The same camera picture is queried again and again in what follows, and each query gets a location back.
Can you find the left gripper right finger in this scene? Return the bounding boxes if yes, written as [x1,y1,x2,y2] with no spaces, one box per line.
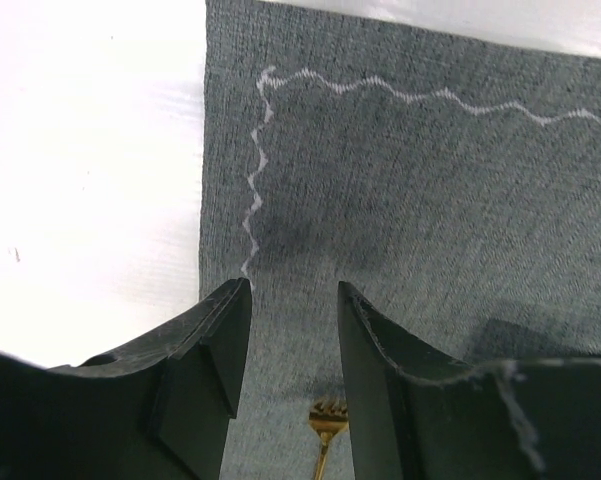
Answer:
[337,282,601,479]

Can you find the gold fork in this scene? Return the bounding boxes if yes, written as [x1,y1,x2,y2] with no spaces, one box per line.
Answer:
[308,398,349,480]

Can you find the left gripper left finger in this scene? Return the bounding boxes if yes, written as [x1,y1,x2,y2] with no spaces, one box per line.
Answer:
[0,278,252,479]

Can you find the dark grey cloth placemat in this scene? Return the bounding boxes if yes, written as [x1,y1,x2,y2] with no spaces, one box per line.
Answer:
[199,1,601,479]

